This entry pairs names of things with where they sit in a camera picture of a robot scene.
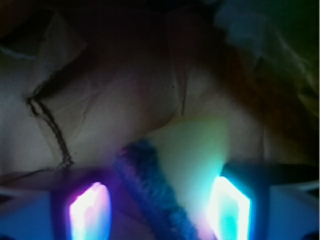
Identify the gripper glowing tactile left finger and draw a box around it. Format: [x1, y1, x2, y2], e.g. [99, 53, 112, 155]
[0, 168, 112, 240]

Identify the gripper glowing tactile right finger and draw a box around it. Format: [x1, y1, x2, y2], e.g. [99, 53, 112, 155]
[208, 163, 320, 240]

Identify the green and yellow sponge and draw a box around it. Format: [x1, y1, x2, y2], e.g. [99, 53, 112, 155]
[115, 116, 229, 240]

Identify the brown paper bag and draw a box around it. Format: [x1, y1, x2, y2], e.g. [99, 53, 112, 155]
[0, 0, 320, 240]

